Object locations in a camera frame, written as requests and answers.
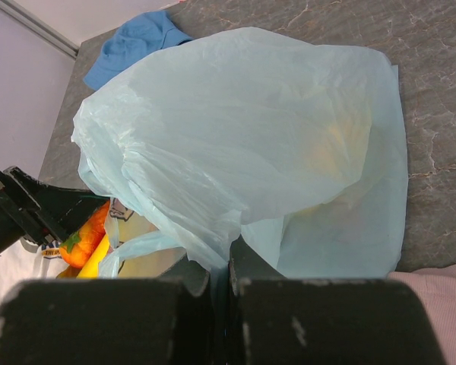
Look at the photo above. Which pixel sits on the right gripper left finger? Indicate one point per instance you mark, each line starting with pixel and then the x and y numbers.
pixel 163 320

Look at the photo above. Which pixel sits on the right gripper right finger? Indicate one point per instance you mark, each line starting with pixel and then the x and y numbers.
pixel 276 320

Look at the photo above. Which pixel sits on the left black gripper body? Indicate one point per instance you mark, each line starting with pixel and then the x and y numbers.
pixel 10 212

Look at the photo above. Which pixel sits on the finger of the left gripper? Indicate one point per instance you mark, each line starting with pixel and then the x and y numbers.
pixel 44 213

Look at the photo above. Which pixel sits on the orange persimmon fruit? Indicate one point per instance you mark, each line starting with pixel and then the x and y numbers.
pixel 79 247

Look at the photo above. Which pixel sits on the light blue plastic bag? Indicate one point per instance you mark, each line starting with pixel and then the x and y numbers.
pixel 299 149

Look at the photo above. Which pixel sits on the white printed t-shirt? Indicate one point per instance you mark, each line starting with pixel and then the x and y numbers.
pixel 25 260

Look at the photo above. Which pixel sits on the yellow banana bunch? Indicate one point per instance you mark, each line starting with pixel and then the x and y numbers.
pixel 91 268

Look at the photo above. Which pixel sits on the pink folded cloth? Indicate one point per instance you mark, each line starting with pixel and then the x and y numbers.
pixel 436 289

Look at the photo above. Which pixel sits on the blue bucket hat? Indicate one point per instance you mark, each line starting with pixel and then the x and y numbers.
pixel 135 39

